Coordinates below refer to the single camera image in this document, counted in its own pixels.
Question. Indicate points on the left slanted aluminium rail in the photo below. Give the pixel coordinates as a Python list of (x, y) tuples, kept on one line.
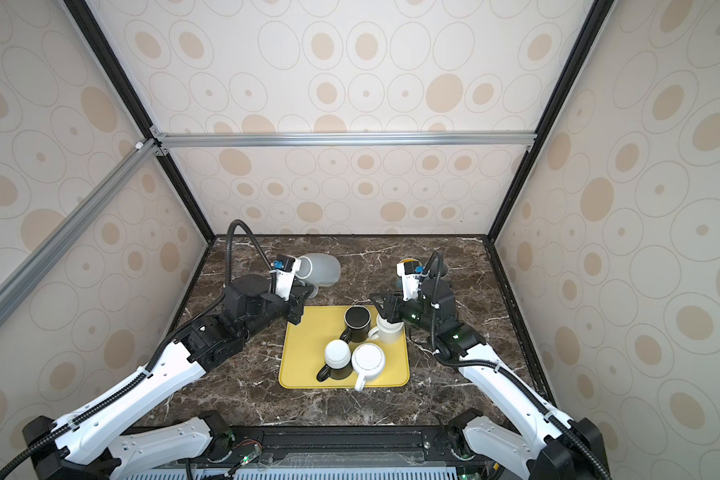
[(28, 275)]

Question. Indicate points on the black mug upside down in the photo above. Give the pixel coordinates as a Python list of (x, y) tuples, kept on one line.
[(357, 321)]

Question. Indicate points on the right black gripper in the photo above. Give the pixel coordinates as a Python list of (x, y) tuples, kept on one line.
[(387, 312)]

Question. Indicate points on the large grey mug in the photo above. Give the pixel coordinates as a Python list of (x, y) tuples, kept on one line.
[(438, 267)]

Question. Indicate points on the blue mug yellow inside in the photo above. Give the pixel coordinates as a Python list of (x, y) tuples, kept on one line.
[(409, 266)]

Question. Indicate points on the horizontal aluminium rail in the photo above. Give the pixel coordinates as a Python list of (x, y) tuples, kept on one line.
[(354, 139)]

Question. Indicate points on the white mug upside down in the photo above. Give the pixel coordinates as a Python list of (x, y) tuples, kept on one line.
[(368, 362)]

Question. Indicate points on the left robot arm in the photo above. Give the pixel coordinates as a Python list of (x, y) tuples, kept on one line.
[(156, 390)]

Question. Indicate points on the small grey mug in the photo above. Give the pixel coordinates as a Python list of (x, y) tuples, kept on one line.
[(318, 270)]

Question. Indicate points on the cream white mug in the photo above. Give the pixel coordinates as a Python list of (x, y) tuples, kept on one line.
[(386, 332)]

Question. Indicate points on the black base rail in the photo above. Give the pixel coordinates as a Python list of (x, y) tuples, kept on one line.
[(209, 439)]

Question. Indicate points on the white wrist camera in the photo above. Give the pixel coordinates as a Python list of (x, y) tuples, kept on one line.
[(284, 269), (410, 285)]

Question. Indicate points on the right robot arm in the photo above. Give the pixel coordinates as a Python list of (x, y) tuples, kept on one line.
[(510, 390)]

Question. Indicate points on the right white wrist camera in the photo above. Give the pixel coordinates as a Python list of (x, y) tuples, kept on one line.
[(410, 285)]

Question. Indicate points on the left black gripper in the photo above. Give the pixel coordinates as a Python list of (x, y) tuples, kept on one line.
[(299, 290)]

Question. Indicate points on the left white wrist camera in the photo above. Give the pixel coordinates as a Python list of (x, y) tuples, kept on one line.
[(284, 269)]

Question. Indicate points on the yellow plastic tray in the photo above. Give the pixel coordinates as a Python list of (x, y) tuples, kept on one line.
[(303, 353)]

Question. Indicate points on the black mug white base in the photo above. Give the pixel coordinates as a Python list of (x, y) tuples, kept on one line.
[(337, 356)]

